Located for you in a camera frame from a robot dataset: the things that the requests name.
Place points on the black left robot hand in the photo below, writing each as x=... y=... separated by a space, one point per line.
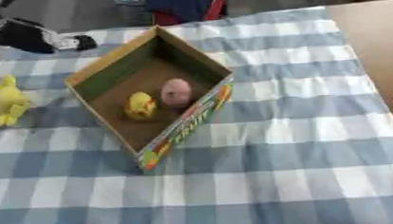
x=23 y=36

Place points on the open cardboard box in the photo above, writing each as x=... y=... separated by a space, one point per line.
x=149 y=87

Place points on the large yellow soft toy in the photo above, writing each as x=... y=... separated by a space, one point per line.
x=6 y=101

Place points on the small yellow soft toy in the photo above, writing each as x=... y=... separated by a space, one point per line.
x=140 y=106

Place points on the pink soft toy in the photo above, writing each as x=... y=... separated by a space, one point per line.
x=176 y=92

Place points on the person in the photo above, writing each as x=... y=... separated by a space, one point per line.
x=187 y=5

